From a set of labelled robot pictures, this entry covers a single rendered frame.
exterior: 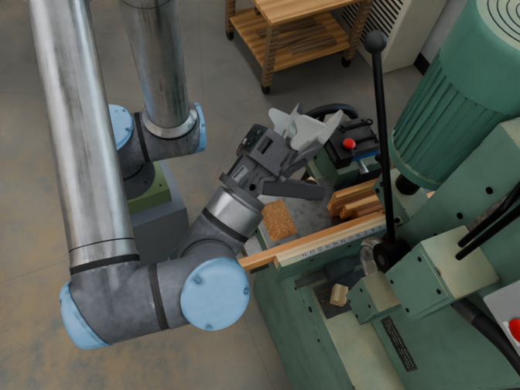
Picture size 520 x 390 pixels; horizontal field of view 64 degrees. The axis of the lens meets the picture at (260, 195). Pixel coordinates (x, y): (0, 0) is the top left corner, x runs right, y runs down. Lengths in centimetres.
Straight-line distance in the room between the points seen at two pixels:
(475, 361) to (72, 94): 75
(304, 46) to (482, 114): 193
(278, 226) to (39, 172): 155
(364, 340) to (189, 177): 133
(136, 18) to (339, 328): 82
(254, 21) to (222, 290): 224
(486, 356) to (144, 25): 82
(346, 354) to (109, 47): 226
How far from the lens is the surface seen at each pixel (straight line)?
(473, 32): 63
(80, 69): 65
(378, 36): 68
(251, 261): 94
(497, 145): 65
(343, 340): 108
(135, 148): 121
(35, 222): 219
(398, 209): 95
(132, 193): 136
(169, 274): 56
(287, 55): 247
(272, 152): 66
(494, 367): 78
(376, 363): 110
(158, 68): 96
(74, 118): 62
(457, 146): 72
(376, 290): 83
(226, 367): 184
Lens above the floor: 183
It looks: 61 degrees down
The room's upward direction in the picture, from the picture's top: 10 degrees clockwise
